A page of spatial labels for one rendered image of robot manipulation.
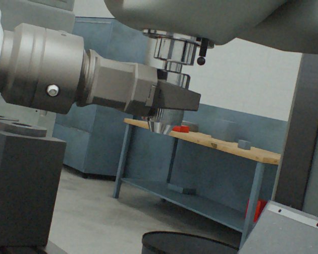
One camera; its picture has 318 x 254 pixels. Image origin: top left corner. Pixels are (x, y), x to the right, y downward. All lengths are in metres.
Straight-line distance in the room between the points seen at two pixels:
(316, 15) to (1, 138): 0.57
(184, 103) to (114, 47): 7.31
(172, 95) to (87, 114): 7.42
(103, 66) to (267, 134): 5.89
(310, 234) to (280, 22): 0.39
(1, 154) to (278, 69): 5.64
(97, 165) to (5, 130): 7.02
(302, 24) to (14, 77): 0.32
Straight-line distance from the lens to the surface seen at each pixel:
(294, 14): 0.77
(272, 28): 0.80
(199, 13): 0.68
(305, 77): 1.10
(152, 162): 8.00
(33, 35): 0.69
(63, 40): 0.70
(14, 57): 0.68
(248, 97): 6.84
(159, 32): 0.72
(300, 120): 1.09
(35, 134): 1.12
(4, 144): 1.08
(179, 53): 0.73
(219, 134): 6.59
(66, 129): 8.54
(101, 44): 8.12
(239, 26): 0.72
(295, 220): 1.07
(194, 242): 3.03
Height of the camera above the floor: 1.24
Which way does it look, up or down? 3 degrees down
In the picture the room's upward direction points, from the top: 11 degrees clockwise
